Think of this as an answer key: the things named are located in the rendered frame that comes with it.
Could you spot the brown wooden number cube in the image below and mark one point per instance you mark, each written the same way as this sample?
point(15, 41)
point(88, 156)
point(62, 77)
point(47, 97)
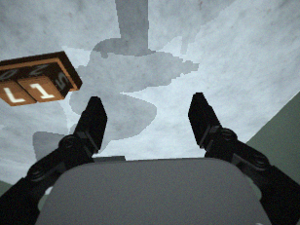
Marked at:
point(46, 82)
point(11, 91)

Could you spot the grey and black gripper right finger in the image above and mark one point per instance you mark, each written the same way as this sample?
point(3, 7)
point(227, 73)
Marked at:
point(280, 194)

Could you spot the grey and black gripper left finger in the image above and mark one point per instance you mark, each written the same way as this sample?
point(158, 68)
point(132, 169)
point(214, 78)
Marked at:
point(19, 205)

